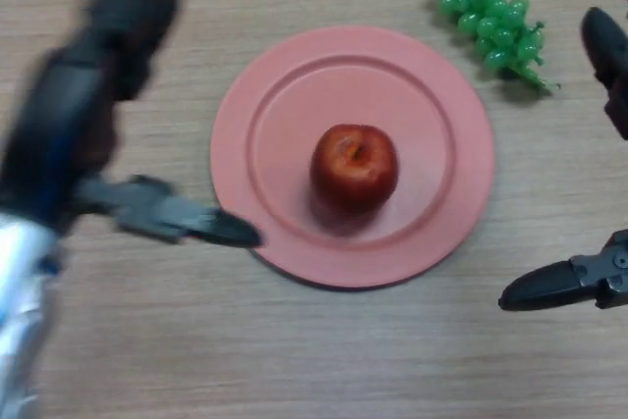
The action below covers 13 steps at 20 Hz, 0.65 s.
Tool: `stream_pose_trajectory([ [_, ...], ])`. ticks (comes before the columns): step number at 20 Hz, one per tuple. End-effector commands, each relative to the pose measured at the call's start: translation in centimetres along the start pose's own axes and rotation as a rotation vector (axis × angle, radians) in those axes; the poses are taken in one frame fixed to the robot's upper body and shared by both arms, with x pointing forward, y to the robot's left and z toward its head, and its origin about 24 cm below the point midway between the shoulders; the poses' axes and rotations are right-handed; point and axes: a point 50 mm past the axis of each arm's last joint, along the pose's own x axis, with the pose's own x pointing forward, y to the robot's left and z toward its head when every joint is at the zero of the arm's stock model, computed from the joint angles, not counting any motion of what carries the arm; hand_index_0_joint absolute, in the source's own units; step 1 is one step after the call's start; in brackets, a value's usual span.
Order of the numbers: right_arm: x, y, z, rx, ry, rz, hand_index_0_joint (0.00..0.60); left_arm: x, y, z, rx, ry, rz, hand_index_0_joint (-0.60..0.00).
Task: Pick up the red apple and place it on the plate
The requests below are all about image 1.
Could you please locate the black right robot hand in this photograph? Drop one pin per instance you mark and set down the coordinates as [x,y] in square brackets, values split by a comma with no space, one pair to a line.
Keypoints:
[544,286]

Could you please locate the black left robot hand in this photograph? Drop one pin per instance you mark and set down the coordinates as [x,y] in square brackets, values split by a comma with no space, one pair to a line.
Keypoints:
[64,134]

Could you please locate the red apple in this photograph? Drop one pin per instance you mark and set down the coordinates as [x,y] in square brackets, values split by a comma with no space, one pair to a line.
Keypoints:
[353,173]

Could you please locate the pink round plate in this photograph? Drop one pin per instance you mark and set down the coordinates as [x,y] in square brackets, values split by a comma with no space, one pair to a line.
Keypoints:
[432,159]

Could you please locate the green grape bunch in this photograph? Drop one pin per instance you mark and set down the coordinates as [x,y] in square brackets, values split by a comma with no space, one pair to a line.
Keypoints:
[486,7]

